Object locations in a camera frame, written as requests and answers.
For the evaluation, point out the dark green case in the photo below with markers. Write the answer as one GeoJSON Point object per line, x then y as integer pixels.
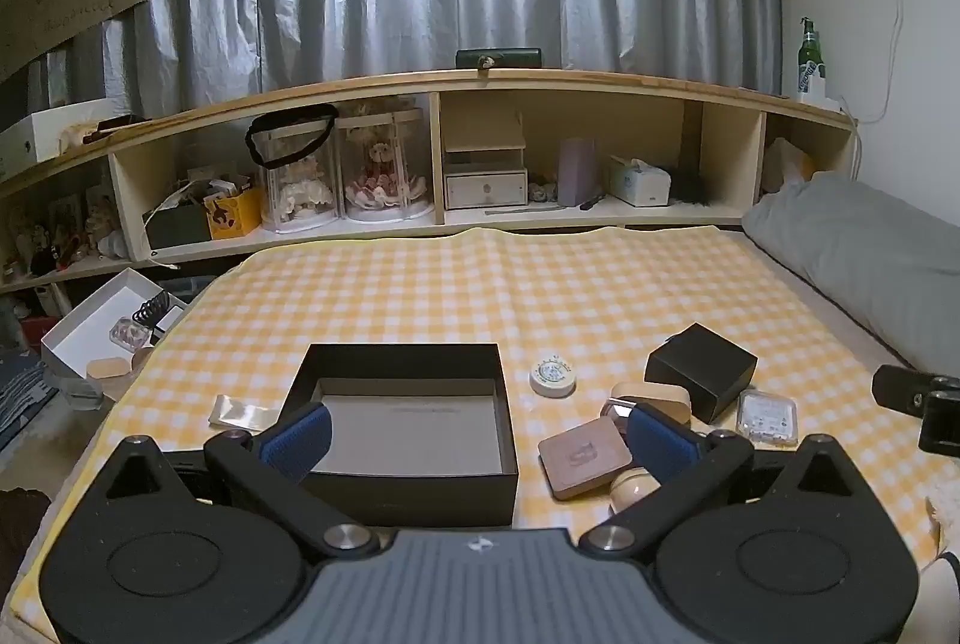
{"type": "Point", "coordinates": [499, 58]}

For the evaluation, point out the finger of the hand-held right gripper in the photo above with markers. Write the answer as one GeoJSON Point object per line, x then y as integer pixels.
{"type": "Point", "coordinates": [904, 389]}
{"type": "Point", "coordinates": [941, 423]}

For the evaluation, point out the white storage box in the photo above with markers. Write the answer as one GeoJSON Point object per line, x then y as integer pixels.
{"type": "Point", "coordinates": [45, 138]}

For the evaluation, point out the white open box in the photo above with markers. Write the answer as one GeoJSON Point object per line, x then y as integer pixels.
{"type": "Point", "coordinates": [82, 322]}

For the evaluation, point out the white tissue box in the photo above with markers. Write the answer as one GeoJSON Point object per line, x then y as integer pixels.
{"type": "Point", "coordinates": [637, 183]}

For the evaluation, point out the small black box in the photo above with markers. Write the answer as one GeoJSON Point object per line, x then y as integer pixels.
{"type": "Point", "coordinates": [701, 367]}

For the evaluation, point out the white container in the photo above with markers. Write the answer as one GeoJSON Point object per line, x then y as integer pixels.
{"type": "Point", "coordinates": [821, 91]}

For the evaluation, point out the pink square compact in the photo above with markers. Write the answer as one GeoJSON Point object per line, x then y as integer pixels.
{"type": "Point", "coordinates": [581, 456]}

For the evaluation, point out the yellow printed box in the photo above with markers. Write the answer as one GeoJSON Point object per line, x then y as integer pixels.
{"type": "Point", "coordinates": [234, 215]}

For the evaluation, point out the green glass bottle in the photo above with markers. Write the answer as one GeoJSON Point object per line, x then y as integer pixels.
{"type": "Point", "coordinates": [810, 59]}

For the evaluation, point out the dark green box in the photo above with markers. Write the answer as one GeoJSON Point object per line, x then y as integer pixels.
{"type": "Point", "coordinates": [176, 228]}

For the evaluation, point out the beige earbuds case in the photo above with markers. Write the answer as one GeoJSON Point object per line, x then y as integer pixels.
{"type": "Point", "coordinates": [660, 397]}

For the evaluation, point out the grey curtain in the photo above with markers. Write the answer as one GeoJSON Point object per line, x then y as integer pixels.
{"type": "Point", "coordinates": [420, 7]}

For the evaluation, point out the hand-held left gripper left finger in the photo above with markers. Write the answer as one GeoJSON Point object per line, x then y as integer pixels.
{"type": "Point", "coordinates": [296, 441]}

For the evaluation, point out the pale yellow bag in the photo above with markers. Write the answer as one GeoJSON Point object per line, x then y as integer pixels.
{"type": "Point", "coordinates": [784, 164]}

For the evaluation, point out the yellow checked blanket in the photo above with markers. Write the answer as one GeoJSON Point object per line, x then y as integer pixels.
{"type": "Point", "coordinates": [450, 299]}

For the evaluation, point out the black hair claw clip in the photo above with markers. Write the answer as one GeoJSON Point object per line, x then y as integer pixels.
{"type": "Point", "coordinates": [150, 313]}

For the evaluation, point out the dark folded cloth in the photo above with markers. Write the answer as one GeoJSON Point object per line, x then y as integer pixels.
{"type": "Point", "coordinates": [22, 397]}

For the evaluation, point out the clear plastic case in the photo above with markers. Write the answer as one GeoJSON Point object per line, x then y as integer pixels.
{"type": "Point", "coordinates": [766, 418]}

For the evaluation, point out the oval wooden box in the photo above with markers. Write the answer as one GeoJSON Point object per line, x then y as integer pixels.
{"type": "Point", "coordinates": [112, 370]}

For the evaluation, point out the wooden shelf unit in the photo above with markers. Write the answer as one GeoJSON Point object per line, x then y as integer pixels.
{"type": "Point", "coordinates": [570, 82]}

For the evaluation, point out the large black box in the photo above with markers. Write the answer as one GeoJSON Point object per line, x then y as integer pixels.
{"type": "Point", "coordinates": [420, 419]}

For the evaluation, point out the grey pillow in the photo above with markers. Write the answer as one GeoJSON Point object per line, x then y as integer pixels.
{"type": "Point", "coordinates": [847, 239]}

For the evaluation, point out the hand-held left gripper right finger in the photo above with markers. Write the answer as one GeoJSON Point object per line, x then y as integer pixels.
{"type": "Point", "coordinates": [660, 445]}

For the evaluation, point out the lilac box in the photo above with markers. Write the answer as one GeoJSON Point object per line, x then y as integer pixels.
{"type": "Point", "coordinates": [577, 172]}

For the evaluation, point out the grey storage bin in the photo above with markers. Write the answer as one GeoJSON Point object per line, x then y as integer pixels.
{"type": "Point", "coordinates": [196, 290]}

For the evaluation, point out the small clear case pink contents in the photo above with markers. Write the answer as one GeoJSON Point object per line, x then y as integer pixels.
{"type": "Point", "coordinates": [129, 334]}

